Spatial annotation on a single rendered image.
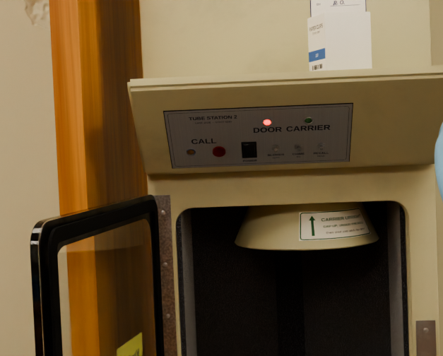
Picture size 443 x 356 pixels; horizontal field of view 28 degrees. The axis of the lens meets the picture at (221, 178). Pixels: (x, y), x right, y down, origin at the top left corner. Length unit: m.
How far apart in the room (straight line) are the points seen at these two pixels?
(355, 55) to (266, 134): 0.12
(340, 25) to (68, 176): 0.32
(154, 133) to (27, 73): 0.58
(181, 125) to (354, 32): 0.20
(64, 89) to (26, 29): 0.56
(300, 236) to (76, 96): 0.30
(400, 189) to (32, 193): 0.68
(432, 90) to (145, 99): 0.28
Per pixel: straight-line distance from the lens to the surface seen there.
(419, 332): 1.03
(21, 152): 1.47
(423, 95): 0.91
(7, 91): 1.48
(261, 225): 1.04
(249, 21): 1.00
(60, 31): 0.93
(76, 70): 0.92
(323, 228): 1.02
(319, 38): 0.92
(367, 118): 0.92
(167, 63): 1.00
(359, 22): 0.92
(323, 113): 0.91
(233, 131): 0.92
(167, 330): 1.02
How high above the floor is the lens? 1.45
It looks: 3 degrees down
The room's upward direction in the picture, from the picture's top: 2 degrees counter-clockwise
